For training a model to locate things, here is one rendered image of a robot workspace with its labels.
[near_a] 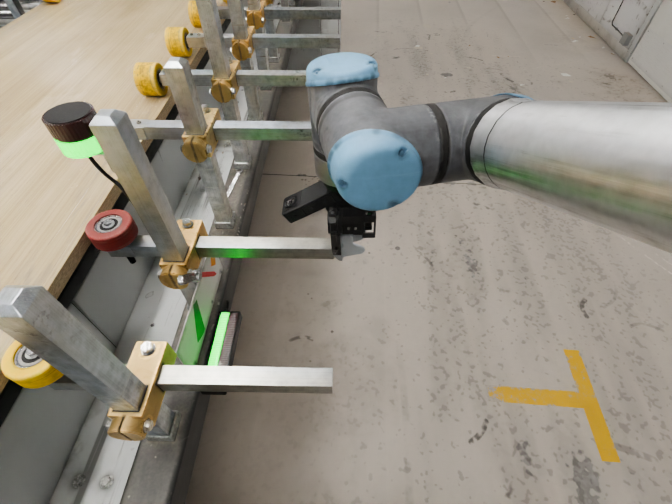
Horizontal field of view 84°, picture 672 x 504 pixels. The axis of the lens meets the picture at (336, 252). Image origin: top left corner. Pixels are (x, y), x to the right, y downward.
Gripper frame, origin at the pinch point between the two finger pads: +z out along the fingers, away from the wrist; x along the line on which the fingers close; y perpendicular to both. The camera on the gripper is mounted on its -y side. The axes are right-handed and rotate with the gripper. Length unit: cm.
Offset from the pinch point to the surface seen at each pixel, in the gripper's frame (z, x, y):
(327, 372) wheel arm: -0.8, -24.3, -0.7
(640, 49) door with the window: 78, 289, 242
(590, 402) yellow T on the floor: 86, 2, 89
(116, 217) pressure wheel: -9.5, 1.3, -40.6
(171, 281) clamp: -3.3, -8.8, -29.3
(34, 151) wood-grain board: -10, 22, -68
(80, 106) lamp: -33.4, -3.1, -31.5
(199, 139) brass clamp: -15.3, 17.7, -27.5
